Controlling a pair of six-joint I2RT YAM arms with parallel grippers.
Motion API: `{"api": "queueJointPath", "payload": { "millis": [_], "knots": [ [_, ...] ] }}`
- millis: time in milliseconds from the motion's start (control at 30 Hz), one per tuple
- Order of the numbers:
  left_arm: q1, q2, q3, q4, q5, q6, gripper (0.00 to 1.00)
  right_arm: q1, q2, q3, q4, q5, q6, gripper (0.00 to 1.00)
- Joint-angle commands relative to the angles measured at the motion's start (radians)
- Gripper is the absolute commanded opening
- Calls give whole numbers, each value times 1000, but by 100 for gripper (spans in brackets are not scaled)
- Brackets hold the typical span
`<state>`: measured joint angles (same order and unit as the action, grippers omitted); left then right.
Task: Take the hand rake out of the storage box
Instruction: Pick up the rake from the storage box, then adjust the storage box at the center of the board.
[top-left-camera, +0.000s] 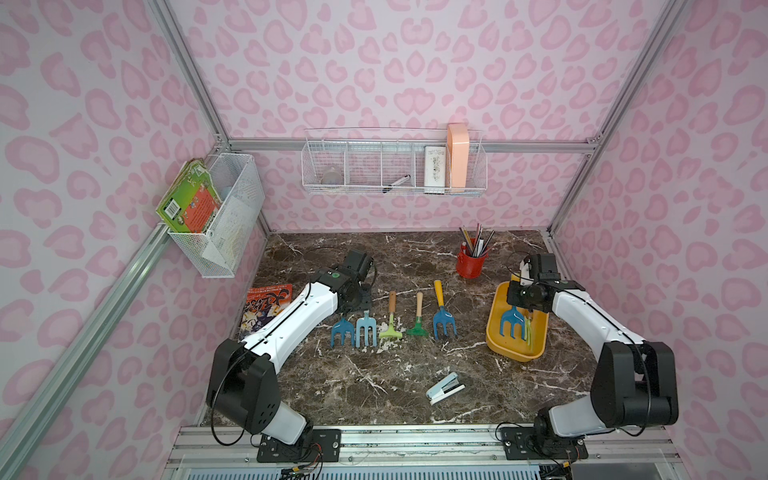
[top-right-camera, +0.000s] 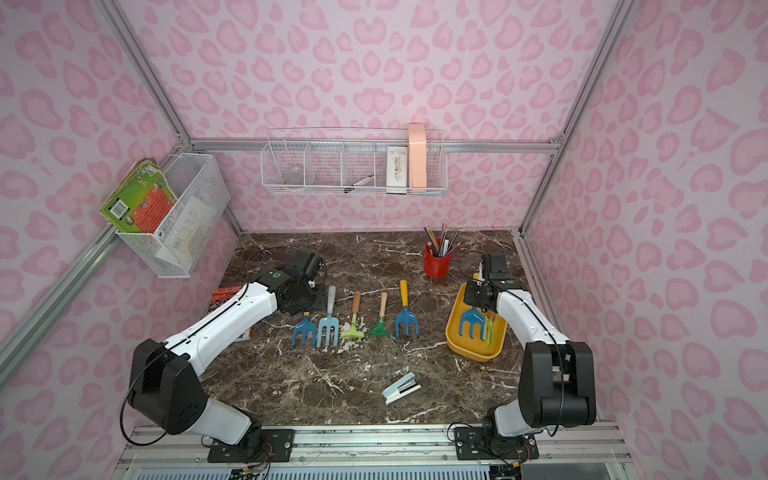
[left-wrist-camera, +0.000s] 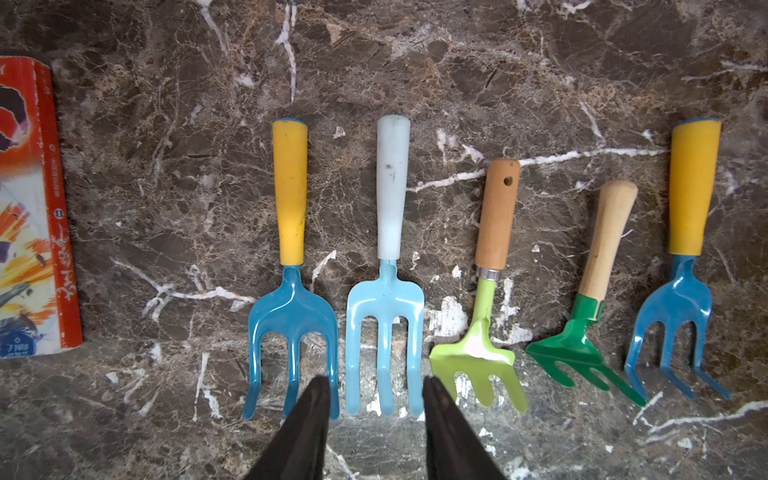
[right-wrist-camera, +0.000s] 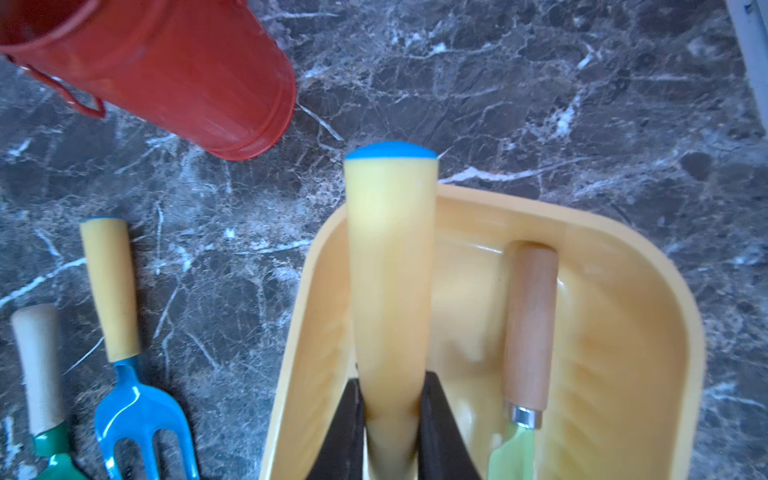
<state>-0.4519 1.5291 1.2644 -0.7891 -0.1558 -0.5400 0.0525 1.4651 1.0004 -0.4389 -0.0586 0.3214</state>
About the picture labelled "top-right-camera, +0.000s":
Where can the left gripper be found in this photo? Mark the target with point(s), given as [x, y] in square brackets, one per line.
[303, 298]

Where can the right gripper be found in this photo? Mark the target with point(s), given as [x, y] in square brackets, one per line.
[480, 294]

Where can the wood handle lime fork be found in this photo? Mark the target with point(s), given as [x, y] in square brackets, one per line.
[489, 333]

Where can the yellow handle teal fork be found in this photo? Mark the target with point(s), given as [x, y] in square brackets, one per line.
[306, 330]

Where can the white handle lightblue fork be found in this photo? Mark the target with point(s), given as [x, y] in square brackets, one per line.
[328, 329]

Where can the yellow storage box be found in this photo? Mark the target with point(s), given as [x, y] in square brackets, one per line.
[473, 349]

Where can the yellow handle blue fork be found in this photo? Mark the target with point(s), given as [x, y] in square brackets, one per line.
[406, 322]

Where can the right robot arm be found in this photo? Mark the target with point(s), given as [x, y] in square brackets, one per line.
[556, 387]

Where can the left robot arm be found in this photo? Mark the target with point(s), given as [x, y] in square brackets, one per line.
[165, 375]

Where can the white patterned card box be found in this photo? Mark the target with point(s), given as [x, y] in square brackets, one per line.
[397, 170]

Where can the pink box on shelf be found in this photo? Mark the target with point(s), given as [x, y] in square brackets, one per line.
[417, 157]

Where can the red pencil cup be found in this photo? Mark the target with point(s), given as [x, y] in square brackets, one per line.
[436, 267]

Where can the pencils in cup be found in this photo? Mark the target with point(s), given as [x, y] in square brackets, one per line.
[443, 243]

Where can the red comic book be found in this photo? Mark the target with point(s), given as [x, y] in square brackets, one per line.
[222, 295]

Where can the grey round object on shelf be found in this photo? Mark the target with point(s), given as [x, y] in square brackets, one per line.
[294, 176]

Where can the white blue stapler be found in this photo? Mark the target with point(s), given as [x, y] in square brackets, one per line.
[399, 389]

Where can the white paper in basket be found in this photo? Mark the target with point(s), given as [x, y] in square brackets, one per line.
[183, 233]

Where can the white mesh side basket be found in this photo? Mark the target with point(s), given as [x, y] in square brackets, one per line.
[189, 175]

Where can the black white marker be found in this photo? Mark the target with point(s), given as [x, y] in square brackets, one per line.
[363, 182]

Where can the green red book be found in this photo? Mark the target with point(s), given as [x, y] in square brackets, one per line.
[142, 200]

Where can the white wire wall shelf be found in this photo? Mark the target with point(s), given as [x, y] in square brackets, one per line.
[334, 157]

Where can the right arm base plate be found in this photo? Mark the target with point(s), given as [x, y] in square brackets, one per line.
[475, 443]

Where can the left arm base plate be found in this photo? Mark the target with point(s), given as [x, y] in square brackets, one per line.
[260, 445]

